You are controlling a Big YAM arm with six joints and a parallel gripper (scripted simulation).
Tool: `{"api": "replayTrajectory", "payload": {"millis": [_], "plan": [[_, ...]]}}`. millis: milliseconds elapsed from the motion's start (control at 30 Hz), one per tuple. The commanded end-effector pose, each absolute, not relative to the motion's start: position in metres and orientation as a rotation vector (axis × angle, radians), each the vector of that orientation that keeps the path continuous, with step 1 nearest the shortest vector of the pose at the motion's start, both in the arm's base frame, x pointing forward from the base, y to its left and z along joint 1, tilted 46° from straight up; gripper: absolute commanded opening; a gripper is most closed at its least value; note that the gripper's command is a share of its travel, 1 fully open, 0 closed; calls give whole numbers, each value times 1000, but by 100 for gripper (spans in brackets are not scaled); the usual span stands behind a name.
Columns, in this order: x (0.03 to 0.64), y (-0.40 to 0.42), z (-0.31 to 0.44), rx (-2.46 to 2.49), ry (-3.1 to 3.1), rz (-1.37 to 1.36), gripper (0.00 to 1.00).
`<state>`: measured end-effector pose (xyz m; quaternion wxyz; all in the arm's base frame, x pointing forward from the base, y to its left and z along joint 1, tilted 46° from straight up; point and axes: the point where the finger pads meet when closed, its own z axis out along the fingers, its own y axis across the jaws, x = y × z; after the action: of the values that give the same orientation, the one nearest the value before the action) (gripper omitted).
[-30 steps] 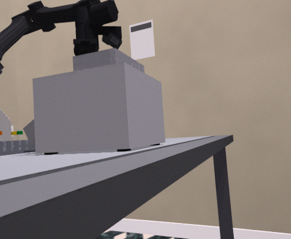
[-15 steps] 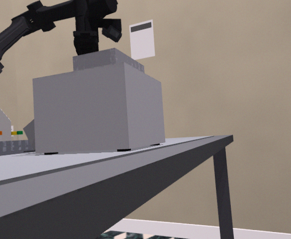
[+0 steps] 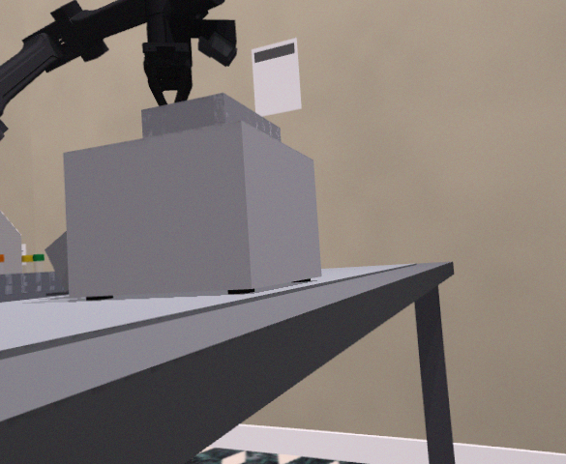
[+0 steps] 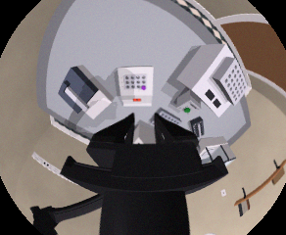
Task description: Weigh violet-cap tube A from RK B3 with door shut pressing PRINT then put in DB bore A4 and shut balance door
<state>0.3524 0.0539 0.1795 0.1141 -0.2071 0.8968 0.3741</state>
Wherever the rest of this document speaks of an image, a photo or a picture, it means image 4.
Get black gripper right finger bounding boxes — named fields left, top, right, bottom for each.
left=154, top=113, right=199, bottom=147

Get grey bench mat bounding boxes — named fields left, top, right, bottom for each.
left=46, top=0, right=246, bottom=142

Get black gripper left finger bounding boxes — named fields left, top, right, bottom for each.
left=90, top=113, right=135, bottom=143

